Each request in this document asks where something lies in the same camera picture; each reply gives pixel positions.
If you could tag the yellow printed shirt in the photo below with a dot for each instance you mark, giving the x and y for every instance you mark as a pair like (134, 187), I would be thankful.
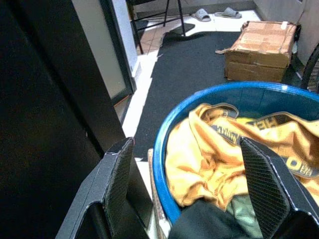
(211, 164)

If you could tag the brown cardboard box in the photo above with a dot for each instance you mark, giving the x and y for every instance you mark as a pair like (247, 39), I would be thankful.
(261, 49)

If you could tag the frosted glass door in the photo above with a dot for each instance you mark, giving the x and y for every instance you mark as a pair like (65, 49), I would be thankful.
(109, 44)

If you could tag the grey slipper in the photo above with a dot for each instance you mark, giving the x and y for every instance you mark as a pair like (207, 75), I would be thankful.
(228, 12)
(201, 15)

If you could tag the dark green garment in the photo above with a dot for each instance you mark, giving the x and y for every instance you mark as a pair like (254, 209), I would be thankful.
(214, 221)

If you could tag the black bicycle wheel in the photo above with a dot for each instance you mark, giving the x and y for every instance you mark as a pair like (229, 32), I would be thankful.
(311, 69)

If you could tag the black floor mat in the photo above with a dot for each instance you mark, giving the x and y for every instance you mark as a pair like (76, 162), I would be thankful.
(189, 74)

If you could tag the blue plastic laundry basin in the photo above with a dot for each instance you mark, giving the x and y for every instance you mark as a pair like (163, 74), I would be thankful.
(239, 95)

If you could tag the black metal chair frame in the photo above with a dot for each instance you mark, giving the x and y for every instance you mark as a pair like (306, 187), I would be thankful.
(159, 17)

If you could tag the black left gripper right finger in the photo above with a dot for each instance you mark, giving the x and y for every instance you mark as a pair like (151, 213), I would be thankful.
(269, 189)

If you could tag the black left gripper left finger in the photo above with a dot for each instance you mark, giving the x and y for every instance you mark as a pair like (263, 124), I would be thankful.
(109, 189)

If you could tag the black cabinet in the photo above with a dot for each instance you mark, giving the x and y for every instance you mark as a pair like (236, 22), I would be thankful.
(49, 112)

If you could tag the brown stool under basin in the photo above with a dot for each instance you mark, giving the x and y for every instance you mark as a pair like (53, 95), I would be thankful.
(155, 199)

